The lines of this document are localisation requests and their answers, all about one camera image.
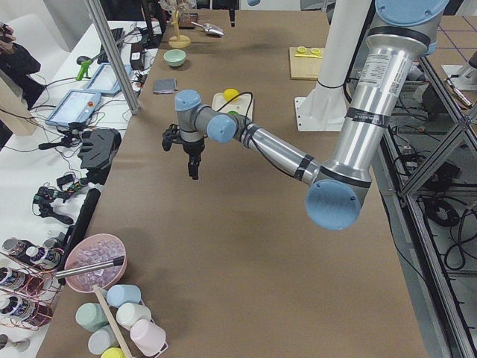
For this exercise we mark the copper wire bottle rack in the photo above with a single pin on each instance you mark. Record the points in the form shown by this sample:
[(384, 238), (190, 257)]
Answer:
[(28, 292)]

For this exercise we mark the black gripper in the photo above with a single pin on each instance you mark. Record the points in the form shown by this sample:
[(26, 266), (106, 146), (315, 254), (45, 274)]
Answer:
[(192, 149)]

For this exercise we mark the yellow lemon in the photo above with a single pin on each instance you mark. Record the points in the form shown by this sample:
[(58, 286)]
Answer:
[(230, 94)]

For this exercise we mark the yellow cup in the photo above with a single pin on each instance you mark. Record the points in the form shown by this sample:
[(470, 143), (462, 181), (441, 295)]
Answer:
[(113, 352)]

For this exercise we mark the mint green bowl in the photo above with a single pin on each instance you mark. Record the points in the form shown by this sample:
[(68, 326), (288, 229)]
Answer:
[(174, 57)]

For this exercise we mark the grey folded cloth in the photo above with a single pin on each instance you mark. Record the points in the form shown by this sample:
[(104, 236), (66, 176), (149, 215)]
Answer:
[(165, 86)]

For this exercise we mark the white pedestal column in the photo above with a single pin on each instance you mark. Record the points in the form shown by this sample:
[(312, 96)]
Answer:
[(324, 108)]

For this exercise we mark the wooden mug tree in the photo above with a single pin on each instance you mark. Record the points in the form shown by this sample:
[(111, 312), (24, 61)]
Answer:
[(177, 40)]

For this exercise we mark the white cup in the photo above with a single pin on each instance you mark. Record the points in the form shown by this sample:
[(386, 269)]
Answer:
[(129, 313)]

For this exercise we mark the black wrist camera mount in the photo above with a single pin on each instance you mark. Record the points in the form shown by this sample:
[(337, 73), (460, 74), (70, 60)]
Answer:
[(171, 136)]

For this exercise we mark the metal scoop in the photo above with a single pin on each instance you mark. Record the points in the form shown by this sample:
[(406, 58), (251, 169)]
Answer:
[(210, 29)]

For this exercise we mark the blue cup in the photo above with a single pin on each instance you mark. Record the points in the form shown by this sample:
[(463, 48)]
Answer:
[(123, 293)]

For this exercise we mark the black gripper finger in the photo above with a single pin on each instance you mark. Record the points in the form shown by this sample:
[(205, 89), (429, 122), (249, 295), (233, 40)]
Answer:
[(232, 15)]

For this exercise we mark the wooden cup rack handle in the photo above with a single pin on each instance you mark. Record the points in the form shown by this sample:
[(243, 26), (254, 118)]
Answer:
[(98, 291)]

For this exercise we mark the lemon slice near handle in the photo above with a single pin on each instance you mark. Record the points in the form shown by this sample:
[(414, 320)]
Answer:
[(316, 51)]

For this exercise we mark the pink bowl with ice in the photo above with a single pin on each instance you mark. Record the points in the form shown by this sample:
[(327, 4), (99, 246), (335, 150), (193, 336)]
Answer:
[(96, 249)]

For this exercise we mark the teach pendant near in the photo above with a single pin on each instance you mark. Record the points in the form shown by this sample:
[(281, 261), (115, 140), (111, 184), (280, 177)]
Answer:
[(75, 108)]

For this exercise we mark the teach pendant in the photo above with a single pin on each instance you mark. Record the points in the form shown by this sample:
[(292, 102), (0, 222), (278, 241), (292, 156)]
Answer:
[(104, 81), (75, 108)]

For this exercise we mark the metal tongs in bowl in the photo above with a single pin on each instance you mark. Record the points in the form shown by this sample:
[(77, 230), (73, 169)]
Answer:
[(118, 261)]

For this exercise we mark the yellow plastic knife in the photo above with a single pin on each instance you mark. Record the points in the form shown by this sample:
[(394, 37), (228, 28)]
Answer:
[(314, 56)]

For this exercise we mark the pink cup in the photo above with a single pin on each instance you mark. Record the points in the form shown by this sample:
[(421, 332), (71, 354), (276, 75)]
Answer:
[(149, 338)]

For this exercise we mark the grey cup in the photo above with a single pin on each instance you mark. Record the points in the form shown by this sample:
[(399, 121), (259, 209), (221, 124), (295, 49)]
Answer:
[(101, 340)]

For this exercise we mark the green handheld tool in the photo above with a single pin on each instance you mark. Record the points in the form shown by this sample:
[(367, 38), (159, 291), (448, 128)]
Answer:
[(84, 62)]

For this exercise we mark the black plastic bracket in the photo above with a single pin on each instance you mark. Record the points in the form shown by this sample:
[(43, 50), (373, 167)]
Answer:
[(98, 149)]

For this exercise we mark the aluminium frame post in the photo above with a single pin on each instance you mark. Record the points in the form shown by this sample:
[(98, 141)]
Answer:
[(100, 22)]

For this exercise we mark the cream rabbit tray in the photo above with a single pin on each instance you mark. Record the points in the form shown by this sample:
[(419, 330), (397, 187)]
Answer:
[(243, 104)]

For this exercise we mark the teach pendant far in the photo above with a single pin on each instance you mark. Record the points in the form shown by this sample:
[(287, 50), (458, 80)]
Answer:
[(104, 81)]

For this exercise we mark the bamboo cutting board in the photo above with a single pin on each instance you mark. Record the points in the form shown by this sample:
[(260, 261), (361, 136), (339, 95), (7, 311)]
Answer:
[(304, 68)]

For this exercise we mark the green cup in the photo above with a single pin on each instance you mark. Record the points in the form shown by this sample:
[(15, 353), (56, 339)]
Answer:
[(91, 317)]

